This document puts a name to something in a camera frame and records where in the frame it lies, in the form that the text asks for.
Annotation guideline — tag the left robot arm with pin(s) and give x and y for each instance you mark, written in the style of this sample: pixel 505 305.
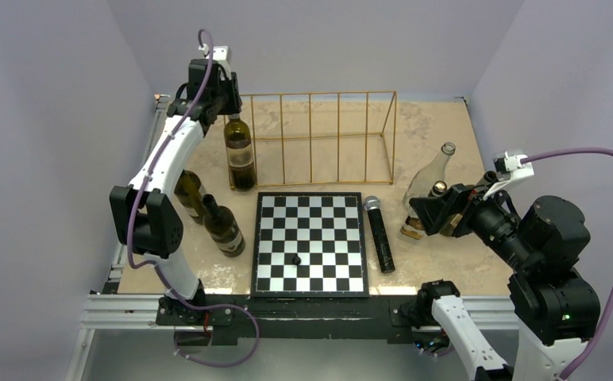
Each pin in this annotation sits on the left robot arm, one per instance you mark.
pixel 145 219

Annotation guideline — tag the black white chessboard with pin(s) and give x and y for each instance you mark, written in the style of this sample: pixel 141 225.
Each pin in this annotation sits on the black white chessboard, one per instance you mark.
pixel 325 229

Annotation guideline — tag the black chess pawn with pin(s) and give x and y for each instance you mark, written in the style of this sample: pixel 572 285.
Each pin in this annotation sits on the black chess pawn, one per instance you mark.
pixel 296 260

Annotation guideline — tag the green wine bottle far left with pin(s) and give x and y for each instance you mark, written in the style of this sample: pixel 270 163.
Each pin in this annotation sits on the green wine bottle far left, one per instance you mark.
pixel 189 191

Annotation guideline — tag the gold wire wine rack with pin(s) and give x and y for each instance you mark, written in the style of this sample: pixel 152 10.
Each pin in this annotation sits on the gold wire wine rack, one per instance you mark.
pixel 322 138

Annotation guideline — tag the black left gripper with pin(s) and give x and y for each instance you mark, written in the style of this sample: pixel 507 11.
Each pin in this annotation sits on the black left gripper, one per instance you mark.
pixel 235 104

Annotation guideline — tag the black handheld microphone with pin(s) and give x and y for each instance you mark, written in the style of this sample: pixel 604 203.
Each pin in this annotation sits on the black handheld microphone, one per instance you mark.
pixel 371 205

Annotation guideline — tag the green Primitivo wine bottle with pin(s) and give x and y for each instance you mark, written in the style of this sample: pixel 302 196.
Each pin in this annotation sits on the green Primitivo wine bottle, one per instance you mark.
pixel 239 152

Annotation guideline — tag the clear empty glass bottle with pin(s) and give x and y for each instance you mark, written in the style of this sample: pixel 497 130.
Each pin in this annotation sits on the clear empty glass bottle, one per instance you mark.
pixel 424 179

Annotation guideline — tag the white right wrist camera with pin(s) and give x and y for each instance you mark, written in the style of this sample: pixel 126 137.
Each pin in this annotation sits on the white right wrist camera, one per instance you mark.
pixel 511 169

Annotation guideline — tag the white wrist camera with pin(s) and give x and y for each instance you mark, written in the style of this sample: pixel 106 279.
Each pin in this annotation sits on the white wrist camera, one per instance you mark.
pixel 222 56
pixel 511 169

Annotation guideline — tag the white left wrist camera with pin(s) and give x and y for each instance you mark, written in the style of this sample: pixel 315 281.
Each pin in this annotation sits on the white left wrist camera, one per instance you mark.
pixel 222 56

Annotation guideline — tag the clear square liquor bottle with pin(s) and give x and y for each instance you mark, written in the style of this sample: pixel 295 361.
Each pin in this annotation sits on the clear square liquor bottle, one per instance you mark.
pixel 412 226

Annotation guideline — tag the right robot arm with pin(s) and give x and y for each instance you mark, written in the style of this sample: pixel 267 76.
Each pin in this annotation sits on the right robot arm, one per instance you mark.
pixel 557 309

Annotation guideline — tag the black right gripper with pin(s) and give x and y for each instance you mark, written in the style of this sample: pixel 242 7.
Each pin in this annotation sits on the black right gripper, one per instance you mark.
pixel 433 210

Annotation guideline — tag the dark bottle far right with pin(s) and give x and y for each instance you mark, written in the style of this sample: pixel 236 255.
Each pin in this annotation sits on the dark bottle far right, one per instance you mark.
pixel 488 178

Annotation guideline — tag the dark green wine bottle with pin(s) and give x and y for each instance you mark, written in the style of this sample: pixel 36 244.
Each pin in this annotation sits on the dark green wine bottle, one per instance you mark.
pixel 222 227

